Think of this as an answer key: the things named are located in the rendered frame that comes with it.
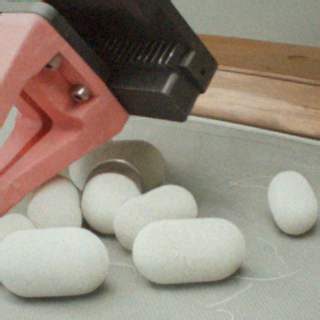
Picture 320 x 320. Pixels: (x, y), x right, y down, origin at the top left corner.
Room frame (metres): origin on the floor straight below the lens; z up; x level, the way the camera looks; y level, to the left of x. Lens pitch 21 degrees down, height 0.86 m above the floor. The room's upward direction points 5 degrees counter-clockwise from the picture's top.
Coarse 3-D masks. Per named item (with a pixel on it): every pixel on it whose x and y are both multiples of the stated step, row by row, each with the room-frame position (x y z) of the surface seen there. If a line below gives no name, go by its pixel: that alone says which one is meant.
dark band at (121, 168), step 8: (96, 168) 0.30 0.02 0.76; (104, 168) 0.29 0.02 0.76; (112, 168) 0.29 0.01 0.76; (120, 168) 0.29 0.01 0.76; (128, 168) 0.29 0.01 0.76; (88, 176) 0.30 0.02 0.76; (128, 176) 0.29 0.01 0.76; (136, 176) 0.29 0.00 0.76; (136, 184) 0.29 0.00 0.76; (80, 200) 0.29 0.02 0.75
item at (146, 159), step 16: (112, 144) 0.32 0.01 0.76; (128, 144) 0.32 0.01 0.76; (144, 144) 0.32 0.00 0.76; (80, 160) 0.32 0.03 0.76; (96, 160) 0.32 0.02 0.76; (128, 160) 0.31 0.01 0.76; (144, 160) 0.31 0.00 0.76; (160, 160) 0.32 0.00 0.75; (80, 176) 0.32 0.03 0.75; (144, 176) 0.31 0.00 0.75; (160, 176) 0.32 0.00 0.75; (144, 192) 0.31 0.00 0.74
